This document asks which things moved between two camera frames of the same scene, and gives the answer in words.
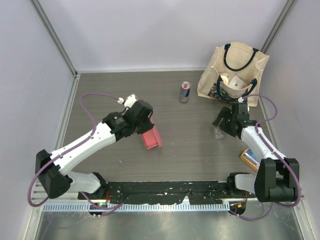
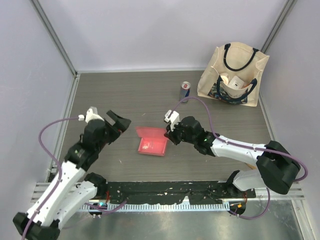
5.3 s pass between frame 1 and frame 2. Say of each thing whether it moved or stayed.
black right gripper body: moved
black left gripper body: moved
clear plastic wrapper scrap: moved
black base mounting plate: stayed
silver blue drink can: stayed
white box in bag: stayed
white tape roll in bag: stayed
